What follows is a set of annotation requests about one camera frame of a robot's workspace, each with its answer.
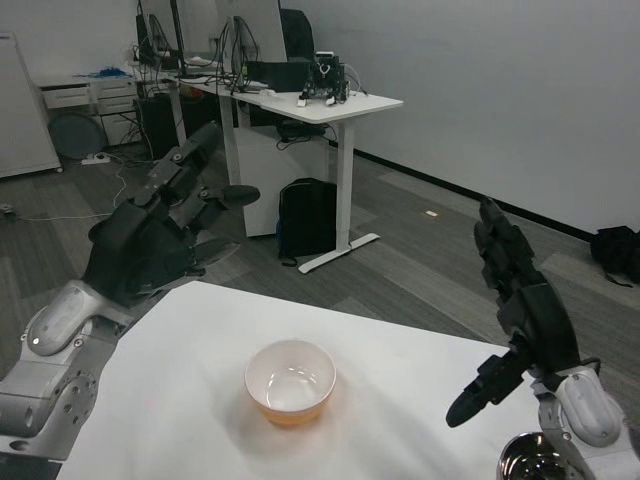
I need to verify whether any grey round disc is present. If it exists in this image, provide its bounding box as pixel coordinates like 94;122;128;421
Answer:
48;112;105;161

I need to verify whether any black power adapter under desk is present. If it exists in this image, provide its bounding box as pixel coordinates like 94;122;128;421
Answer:
277;122;326;144

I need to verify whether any black upright pole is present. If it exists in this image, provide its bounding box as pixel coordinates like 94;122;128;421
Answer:
168;0;187;79

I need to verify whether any black bag by wall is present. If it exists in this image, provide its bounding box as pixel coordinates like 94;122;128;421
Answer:
589;225;640;288

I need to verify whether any white cabinet on wheels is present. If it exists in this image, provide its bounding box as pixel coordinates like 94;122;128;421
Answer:
0;32;64;179

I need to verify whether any orange and white plastic bowl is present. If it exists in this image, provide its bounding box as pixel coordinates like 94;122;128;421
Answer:
243;338;338;429

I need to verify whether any black backpack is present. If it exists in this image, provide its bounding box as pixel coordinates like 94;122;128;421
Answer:
276;177;339;266

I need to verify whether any white panel under desk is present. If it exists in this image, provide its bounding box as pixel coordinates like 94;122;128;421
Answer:
234;134;331;239

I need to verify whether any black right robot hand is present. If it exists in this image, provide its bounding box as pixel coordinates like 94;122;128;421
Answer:
444;196;584;430

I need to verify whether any blue cable heap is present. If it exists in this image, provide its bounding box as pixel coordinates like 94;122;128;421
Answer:
74;67;134;80

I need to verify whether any black box on desk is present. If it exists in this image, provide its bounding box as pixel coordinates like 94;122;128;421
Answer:
248;58;312;92

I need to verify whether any white standing desk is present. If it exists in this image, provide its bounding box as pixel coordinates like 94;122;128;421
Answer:
159;74;404;274

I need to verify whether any shiny steel bowl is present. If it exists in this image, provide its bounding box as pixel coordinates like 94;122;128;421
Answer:
494;432;576;480

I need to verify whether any small black legged robot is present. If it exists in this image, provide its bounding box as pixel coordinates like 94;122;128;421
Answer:
298;49;369;107

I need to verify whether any white drawer cabinet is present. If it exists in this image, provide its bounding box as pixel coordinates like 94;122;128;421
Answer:
37;77;141;146

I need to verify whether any black computer tower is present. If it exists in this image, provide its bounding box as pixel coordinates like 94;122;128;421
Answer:
133;94;187;160

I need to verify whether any black office chair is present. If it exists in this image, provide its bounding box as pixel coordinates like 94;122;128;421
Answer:
279;8;315;64

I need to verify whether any white partition panel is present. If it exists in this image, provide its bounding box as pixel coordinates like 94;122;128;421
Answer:
142;0;289;64

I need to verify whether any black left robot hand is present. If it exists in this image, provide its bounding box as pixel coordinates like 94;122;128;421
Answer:
82;122;261;309

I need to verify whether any computer monitor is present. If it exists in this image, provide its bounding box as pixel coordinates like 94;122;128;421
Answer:
135;0;166;66

